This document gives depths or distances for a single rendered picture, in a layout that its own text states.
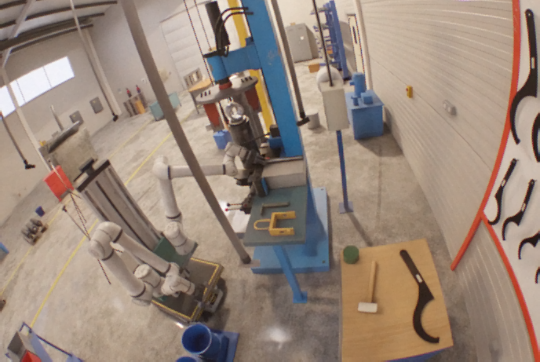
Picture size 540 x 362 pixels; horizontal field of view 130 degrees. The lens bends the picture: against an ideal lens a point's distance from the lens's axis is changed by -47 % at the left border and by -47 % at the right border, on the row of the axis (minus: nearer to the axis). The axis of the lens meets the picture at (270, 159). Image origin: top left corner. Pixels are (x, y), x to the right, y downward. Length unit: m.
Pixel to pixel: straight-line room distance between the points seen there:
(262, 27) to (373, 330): 2.04
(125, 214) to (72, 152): 7.57
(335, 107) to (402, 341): 1.84
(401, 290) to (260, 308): 1.50
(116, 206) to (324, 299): 2.01
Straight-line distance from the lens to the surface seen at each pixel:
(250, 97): 2.13
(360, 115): 4.18
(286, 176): 1.81
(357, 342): 1.33
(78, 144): 9.64
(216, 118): 2.15
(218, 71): 2.04
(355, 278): 1.46
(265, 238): 1.57
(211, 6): 2.02
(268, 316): 2.47
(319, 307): 2.41
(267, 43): 1.87
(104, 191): 1.94
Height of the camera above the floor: 2.24
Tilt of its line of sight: 31 degrees down
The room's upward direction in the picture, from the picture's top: 17 degrees counter-clockwise
